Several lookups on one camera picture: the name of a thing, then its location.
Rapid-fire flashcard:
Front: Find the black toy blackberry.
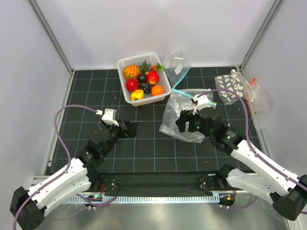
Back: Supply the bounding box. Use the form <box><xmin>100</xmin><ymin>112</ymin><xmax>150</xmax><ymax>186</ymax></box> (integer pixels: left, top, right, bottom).
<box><xmin>139</xmin><ymin>82</ymin><xmax>153</xmax><ymax>95</ymax></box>

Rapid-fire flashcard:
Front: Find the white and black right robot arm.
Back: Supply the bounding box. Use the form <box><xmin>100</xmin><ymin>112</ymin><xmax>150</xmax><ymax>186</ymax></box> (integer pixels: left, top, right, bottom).
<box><xmin>176</xmin><ymin>108</ymin><xmax>307</xmax><ymax>221</ymax></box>

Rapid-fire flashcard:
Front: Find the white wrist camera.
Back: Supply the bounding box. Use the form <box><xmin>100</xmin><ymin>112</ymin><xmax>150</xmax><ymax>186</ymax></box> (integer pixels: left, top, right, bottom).
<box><xmin>192</xmin><ymin>94</ymin><xmax>212</xmax><ymax>115</ymax></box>
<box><xmin>100</xmin><ymin>108</ymin><xmax>119</xmax><ymax>126</ymax></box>

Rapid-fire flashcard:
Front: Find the clear bag blue zipper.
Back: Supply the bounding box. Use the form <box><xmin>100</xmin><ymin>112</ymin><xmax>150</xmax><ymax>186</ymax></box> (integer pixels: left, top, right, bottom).
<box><xmin>163</xmin><ymin>49</ymin><xmax>191</xmax><ymax>88</ymax></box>

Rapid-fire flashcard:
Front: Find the slotted grey cable duct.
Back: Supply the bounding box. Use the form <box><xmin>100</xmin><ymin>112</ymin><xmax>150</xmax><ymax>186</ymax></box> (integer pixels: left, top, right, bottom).
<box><xmin>64</xmin><ymin>194</ymin><xmax>220</xmax><ymax>205</ymax></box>

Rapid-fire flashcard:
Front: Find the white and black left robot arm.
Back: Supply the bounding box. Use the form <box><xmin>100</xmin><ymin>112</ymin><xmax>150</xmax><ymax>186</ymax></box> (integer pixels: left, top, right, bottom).
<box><xmin>10</xmin><ymin>120</ymin><xmax>138</xmax><ymax>230</ymax></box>

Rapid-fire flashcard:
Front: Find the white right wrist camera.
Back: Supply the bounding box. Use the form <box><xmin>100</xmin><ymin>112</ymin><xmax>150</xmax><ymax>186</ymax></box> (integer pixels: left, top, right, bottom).
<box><xmin>192</xmin><ymin>94</ymin><xmax>212</xmax><ymax>115</ymax></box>

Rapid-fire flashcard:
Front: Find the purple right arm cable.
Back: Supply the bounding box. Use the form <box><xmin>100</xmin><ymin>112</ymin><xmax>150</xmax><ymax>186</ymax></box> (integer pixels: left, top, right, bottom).
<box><xmin>193</xmin><ymin>89</ymin><xmax>307</xmax><ymax>209</ymax></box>

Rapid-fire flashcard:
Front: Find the left aluminium frame post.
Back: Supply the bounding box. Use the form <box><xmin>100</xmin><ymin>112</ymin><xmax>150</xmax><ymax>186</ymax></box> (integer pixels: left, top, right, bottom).
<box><xmin>28</xmin><ymin>0</ymin><xmax>73</xmax><ymax>74</ymax></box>

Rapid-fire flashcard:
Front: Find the clear zip bag teal zipper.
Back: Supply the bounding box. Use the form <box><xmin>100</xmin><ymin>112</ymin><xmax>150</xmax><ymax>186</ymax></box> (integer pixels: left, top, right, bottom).
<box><xmin>159</xmin><ymin>89</ymin><xmax>207</xmax><ymax>144</ymax></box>

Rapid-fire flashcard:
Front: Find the polka dot bag at right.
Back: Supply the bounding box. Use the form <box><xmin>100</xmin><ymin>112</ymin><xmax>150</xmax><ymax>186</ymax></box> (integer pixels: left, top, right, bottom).
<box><xmin>215</xmin><ymin>70</ymin><xmax>254</xmax><ymax>105</ymax></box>

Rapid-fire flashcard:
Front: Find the toy orange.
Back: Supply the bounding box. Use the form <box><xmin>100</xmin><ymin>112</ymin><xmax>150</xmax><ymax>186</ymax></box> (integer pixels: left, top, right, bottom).
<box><xmin>151</xmin><ymin>85</ymin><xmax>165</xmax><ymax>96</ymax></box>

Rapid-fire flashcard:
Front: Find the orange toy pineapple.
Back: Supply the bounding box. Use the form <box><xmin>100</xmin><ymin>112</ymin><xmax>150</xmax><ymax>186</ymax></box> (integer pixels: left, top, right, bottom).
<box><xmin>123</xmin><ymin>65</ymin><xmax>141</xmax><ymax>80</ymax></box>

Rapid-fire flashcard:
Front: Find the white plastic basket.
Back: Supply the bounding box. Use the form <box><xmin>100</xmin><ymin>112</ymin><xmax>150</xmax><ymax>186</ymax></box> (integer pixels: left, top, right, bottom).
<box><xmin>117</xmin><ymin>53</ymin><xmax>171</xmax><ymax>107</ymax></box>

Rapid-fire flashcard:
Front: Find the right aluminium frame post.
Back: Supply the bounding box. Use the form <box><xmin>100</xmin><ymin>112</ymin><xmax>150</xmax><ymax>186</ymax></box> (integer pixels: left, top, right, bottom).
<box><xmin>239</xmin><ymin>0</ymin><xmax>284</xmax><ymax>72</ymax></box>

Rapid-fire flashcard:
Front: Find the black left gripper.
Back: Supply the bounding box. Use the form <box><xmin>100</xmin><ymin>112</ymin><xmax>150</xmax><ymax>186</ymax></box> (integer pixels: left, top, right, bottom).
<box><xmin>102</xmin><ymin>118</ymin><xmax>137</xmax><ymax>156</ymax></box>

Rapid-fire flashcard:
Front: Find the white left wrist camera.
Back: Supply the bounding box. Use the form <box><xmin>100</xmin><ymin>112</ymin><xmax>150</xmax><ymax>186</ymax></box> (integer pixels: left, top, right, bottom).
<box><xmin>100</xmin><ymin>108</ymin><xmax>119</xmax><ymax>126</ymax></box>

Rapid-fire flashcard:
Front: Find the black grid cutting mat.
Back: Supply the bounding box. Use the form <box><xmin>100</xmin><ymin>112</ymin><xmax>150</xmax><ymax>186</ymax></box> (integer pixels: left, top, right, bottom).
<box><xmin>45</xmin><ymin>69</ymin><xmax>249</xmax><ymax>175</ymax></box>

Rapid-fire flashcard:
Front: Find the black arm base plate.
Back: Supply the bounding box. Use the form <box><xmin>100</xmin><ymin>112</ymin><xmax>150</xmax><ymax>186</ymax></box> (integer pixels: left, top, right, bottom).
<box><xmin>100</xmin><ymin>172</ymin><xmax>234</xmax><ymax>197</ymax></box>

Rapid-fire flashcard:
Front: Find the red yellow toy apple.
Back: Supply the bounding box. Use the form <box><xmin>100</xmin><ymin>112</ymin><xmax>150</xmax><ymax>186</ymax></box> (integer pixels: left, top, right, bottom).
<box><xmin>147</xmin><ymin>71</ymin><xmax>159</xmax><ymax>85</ymax></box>

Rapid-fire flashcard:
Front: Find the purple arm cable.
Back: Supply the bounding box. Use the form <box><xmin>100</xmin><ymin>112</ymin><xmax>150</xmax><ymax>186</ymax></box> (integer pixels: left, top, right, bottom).
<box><xmin>12</xmin><ymin>104</ymin><xmax>118</xmax><ymax>230</ymax></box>
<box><xmin>193</xmin><ymin>89</ymin><xmax>307</xmax><ymax>209</ymax></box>

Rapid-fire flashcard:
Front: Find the clear bag orange zipper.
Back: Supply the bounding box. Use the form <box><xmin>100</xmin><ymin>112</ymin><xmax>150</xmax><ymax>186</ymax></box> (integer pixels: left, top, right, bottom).
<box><xmin>247</xmin><ymin>78</ymin><xmax>276</xmax><ymax>130</ymax></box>

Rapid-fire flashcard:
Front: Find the aluminium frame post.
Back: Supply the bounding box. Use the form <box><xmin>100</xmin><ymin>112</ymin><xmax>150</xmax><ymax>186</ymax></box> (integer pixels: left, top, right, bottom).
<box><xmin>239</xmin><ymin>0</ymin><xmax>284</xmax><ymax>72</ymax></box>
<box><xmin>28</xmin><ymin>0</ymin><xmax>73</xmax><ymax>74</ymax></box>

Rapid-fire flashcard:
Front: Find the yellow toy bell pepper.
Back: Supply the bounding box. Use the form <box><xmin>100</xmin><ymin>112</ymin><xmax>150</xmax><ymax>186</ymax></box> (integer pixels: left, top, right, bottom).
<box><xmin>130</xmin><ymin>89</ymin><xmax>144</xmax><ymax>101</ymax></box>

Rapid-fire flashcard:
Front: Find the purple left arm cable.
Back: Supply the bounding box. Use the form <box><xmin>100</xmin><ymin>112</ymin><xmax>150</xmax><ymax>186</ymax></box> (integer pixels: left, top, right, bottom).
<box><xmin>12</xmin><ymin>104</ymin><xmax>118</xmax><ymax>230</ymax></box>

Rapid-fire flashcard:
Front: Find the dark purple toy mangosteen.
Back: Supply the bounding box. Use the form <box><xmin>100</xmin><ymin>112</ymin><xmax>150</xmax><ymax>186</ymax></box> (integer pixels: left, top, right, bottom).
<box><xmin>137</xmin><ymin>73</ymin><xmax>147</xmax><ymax>84</ymax></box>

